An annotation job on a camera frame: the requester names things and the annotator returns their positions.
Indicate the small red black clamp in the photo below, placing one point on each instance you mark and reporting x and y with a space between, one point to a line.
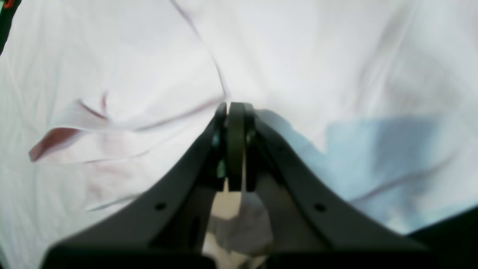
7 4

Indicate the light pink T-shirt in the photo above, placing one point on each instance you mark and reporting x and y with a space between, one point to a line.
100 98

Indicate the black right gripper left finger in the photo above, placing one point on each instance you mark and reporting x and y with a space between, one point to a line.
165 227

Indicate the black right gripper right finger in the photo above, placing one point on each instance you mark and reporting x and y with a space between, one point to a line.
312 227

